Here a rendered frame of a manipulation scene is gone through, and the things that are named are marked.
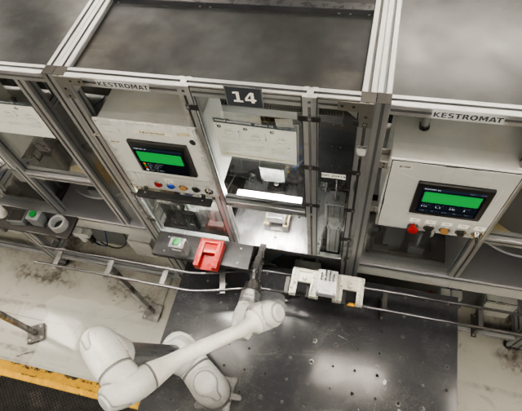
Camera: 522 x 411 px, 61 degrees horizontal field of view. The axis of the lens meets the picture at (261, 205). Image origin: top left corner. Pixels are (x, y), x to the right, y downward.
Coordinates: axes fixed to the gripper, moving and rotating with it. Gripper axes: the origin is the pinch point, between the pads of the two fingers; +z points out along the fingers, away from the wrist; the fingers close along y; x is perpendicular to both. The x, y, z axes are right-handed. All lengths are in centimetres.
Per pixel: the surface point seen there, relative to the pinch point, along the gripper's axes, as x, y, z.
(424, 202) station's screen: -63, 44, 10
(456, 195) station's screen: -72, 51, 10
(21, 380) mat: 162, -115, -73
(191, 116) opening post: 22, 72, 14
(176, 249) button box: 46.6, -14.7, -0.5
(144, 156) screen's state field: 46, 50, 10
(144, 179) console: 54, 28, 12
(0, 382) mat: 177, -115, -77
